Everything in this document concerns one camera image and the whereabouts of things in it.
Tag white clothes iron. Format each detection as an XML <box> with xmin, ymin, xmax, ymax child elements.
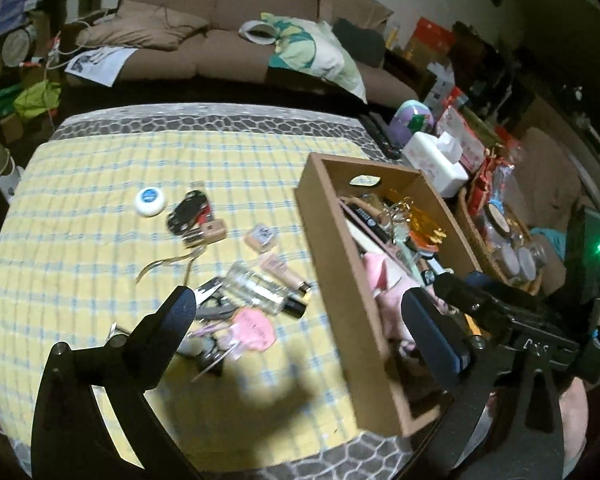
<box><xmin>0</xmin><ymin>135</ymin><xmax>24</xmax><ymax>202</ymax></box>

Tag glass jar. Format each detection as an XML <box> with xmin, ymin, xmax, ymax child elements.
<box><xmin>484</xmin><ymin>204</ymin><xmax>512</xmax><ymax>242</ymax></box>
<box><xmin>500</xmin><ymin>247</ymin><xmax>524</xmax><ymax>274</ymax></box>
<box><xmin>518</xmin><ymin>244</ymin><xmax>547</xmax><ymax>272</ymax></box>

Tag white tape roll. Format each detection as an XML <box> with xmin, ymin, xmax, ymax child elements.
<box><xmin>239</xmin><ymin>20</ymin><xmax>279</xmax><ymax>45</ymax></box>

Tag wooden box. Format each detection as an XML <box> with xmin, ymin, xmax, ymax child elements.
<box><xmin>295</xmin><ymin>152</ymin><xmax>483</xmax><ymax>439</ymax></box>

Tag lavender round container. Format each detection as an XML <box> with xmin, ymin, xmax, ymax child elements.
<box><xmin>391</xmin><ymin>100</ymin><xmax>435</xmax><ymax>144</ymax></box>

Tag floral white pillow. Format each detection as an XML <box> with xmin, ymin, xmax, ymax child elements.
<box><xmin>240</xmin><ymin>12</ymin><xmax>369</xmax><ymax>104</ymax></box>

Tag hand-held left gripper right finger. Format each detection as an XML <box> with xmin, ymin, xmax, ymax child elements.
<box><xmin>401</xmin><ymin>287</ymin><xmax>567</xmax><ymax>480</ymax></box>

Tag small silver scissors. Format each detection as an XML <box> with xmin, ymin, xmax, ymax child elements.
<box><xmin>180</xmin><ymin>335</ymin><xmax>232</xmax><ymax>382</ymax></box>

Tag pink round compact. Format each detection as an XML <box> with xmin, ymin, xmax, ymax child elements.
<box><xmin>230</xmin><ymin>309</ymin><xmax>277</xmax><ymax>350</ymax></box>

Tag green bag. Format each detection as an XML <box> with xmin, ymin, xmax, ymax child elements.
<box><xmin>0</xmin><ymin>80</ymin><xmax>64</xmax><ymax>122</ymax></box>

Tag wicker basket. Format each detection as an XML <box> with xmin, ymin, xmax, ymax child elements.
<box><xmin>457</xmin><ymin>187</ymin><xmax>547</xmax><ymax>297</ymax></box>

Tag dark grey cushion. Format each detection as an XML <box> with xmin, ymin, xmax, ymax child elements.
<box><xmin>332</xmin><ymin>17</ymin><xmax>387</xmax><ymax>67</ymax></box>

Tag brown armchair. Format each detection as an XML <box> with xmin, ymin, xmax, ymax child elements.
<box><xmin>510</xmin><ymin>127</ymin><xmax>587</xmax><ymax>242</ymax></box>

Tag clear glass bottle black cap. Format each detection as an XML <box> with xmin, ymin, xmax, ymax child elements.
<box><xmin>225</xmin><ymin>261</ymin><xmax>307</xmax><ymax>319</ymax></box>

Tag white tissue box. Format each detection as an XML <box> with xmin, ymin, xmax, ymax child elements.
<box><xmin>401</xmin><ymin>131</ymin><xmax>470</xmax><ymax>197</ymax></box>

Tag person's right forearm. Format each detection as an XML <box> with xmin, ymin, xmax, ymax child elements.
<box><xmin>557</xmin><ymin>377</ymin><xmax>592</xmax><ymax>467</ymax></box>

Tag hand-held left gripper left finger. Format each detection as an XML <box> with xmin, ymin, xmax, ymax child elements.
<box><xmin>30</xmin><ymin>285</ymin><xmax>206</xmax><ymax>480</ymax></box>

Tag pink sock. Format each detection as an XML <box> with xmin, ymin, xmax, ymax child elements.
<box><xmin>380</xmin><ymin>285</ymin><xmax>463</xmax><ymax>363</ymax></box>
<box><xmin>362</xmin><ymin>252</ymin><xmax>412</xmax><ymax>307</ymax></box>

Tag black remote control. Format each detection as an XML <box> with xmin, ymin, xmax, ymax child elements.
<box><xmin>360</xmin><ymin>112</ymin><xmax>404</xmax><ymax>159</ymax></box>

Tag wooden cased lipstick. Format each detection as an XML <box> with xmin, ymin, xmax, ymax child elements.
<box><xmin>183</xmin><ymin>219</ymin><xmax>229</xmax><ymax>249</ymax></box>

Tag red cardboard box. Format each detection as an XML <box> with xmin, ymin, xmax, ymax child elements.
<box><xmin>410</xmin><ymin>16</ymin><xmax>456</xmax><ymax>62</ymax></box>

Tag silver nail clipper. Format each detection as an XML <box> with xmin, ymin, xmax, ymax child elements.
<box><xmin>192</xmin><ymin>280</ymin><xmax>232</xmax><ymax>322</ymax></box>

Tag yellow checkered tablecloth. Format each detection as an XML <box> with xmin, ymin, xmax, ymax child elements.
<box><xmin>0</xmin><ymin>132</ymin><xmax>383</xmax><ymax>472</ymax></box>

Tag small beige cube box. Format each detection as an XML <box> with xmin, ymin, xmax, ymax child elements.
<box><xmin>244</xmin><ymin>225</ymin><xmax>277</xmax><ymax>254</ymax></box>

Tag printed paper sheet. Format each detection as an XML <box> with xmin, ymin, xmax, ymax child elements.
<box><xmin>64</xmin><ymin>46</ymin><xmax>137</xmax><ymax>87</ymax></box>

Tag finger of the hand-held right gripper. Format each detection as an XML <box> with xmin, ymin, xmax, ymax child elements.
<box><xmin>465</xmin><ymin>270</ymin><xmax>551</xmax><ymax>312</ymax></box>
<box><xmin>432</xmin><ymin>273</ymin><xmax>518</xmax><ymax>335</ymax></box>

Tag beige foundation tube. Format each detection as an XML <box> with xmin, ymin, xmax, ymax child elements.
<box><xmin>257</xmin><ymin>252</ymin><xmax>313</xmax><ymax>295</ymax></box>

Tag red and white package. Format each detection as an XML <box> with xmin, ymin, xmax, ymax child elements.
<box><xmin>436</xmin><ymin>87</ymin><xmax>487</xmax><ymax>172</ymax></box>

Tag gold tweezers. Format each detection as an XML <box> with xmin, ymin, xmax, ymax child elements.
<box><xmin>136</xmin><ymin>250</ymin><xmax>202</xmax><ymax>286</ymax></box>

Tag brown pillow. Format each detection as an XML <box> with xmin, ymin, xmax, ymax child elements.
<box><xmin>75</xmin><ymin>0</ymin><xmax>211</xmax><ymax>52</ymax></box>

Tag gold key ring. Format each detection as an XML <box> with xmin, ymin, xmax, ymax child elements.
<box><xmin>392</xmin><ymin>200</ymin><xmax>417</xmax><ymax>227</ymax></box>

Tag white round tin blue label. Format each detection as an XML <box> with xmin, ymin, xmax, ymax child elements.
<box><xmin>134</xmin><ymin>187</ymin><xmax>169</xmax><ymax>218</ymax></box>

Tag brown sofa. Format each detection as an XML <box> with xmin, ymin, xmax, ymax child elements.
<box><xmin>75</xmin><ymin>0</ymin><xmax>422</xmax><ymax>107</ymax></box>

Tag orange translucent plastic accessory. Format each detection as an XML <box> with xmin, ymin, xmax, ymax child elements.
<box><xmin>387</xmin><ymin>189</ymin><xmax>449</xmax><ymax>250</ymax></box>

